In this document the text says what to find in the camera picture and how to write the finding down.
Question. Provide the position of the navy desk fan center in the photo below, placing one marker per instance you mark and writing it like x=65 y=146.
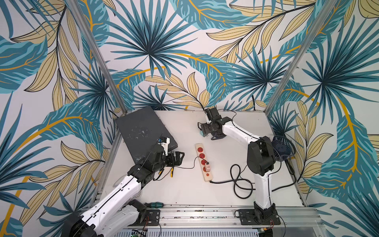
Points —
x=213 y=129

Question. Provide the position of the pink plug adapter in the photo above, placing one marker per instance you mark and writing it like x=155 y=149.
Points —
x=207 y=167

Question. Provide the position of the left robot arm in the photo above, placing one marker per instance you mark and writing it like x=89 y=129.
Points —
x=119 y=209

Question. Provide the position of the green handled screwdriver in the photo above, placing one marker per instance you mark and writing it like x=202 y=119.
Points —
x=156 y=205

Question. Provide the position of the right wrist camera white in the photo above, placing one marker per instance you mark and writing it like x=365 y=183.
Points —
x=208 y=118

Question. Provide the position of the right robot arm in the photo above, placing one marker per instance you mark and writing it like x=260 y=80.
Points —
x=260 y=157

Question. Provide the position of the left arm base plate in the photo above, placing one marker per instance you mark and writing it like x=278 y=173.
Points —
x=149 y=217

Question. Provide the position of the navy desk fan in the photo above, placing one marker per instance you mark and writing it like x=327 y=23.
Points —
x=283 y=148
x=213 y=129

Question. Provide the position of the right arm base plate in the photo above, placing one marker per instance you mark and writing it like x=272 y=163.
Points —
x=257 y=217

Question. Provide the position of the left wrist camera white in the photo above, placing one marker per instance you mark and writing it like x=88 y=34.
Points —
x=164 y=142

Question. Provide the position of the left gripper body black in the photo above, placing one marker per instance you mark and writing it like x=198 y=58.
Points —
x=168 y=161

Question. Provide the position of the dark grey square board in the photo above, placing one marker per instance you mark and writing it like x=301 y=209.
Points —
x=140 y=131

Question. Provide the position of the navy desk fan right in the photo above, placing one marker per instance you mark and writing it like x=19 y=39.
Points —
x=283 y=148

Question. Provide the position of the beige power strip red sockets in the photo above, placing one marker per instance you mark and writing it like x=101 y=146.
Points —
x=203 y=159

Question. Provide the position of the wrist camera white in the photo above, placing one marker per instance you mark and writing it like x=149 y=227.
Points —
x=208 y=118
x=164 y=142

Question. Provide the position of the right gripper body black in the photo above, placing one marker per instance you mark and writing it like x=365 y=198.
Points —
x=211 y=128

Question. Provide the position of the aluminium rail frame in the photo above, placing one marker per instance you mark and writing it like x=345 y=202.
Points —
x=207 y=221

